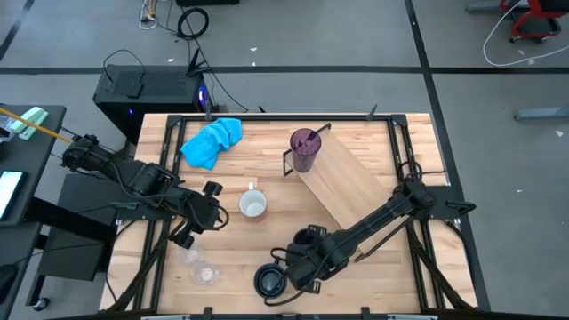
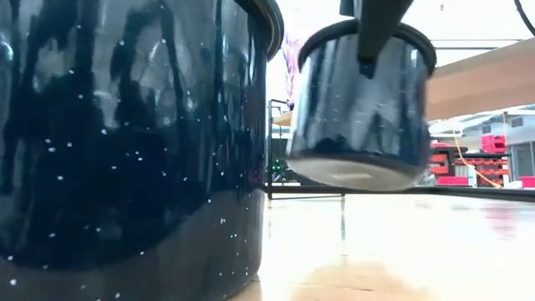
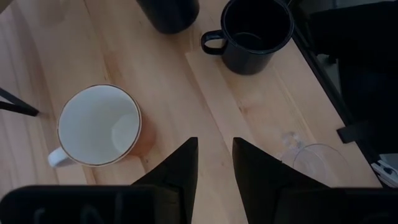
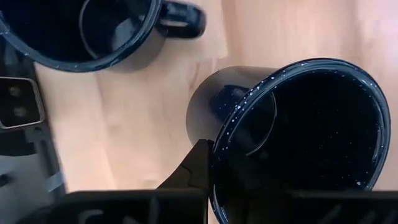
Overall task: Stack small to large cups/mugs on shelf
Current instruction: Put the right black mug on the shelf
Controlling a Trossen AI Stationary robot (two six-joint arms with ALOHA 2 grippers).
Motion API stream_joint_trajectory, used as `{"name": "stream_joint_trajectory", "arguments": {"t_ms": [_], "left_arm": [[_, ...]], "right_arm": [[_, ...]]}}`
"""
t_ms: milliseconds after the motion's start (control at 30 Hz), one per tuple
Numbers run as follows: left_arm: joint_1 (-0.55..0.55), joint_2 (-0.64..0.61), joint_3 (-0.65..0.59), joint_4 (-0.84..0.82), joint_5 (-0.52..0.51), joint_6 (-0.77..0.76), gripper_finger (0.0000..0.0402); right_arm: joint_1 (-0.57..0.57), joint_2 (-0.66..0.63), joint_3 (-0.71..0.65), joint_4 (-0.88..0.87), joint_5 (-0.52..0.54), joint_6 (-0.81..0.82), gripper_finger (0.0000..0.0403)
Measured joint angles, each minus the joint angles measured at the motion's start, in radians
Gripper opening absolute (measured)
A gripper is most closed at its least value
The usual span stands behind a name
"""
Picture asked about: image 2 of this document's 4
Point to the red storage bin rack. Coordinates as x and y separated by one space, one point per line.
493 143

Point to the dark blue speckled mug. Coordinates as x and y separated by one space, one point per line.
125 146
355 113

